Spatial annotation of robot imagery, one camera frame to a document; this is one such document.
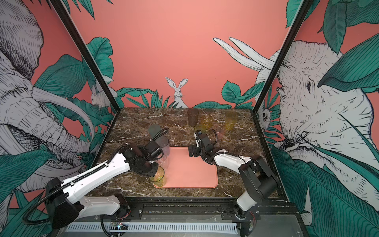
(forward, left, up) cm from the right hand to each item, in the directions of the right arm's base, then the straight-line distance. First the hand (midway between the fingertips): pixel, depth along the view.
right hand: (192, 145), depth 90 cm
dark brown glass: (+37, 0, -11) cm, 39 cm away
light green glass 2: (+16, -5, -2) cm, 17 cm away
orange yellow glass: (+26, -10, -6) cm, 28 cm away
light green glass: (-19, +20, -7) cm, 29 cm away
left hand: (-18, +20, +5) cm, 28 cm away
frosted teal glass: (+17, +29, -6) cm, 34 cm away
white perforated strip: (-42, +18, -8) cm, 46 cm away
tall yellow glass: (+30, -30, -9) cm, 43 cm away
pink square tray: (-14, +4, -7) cm, 16 cm away
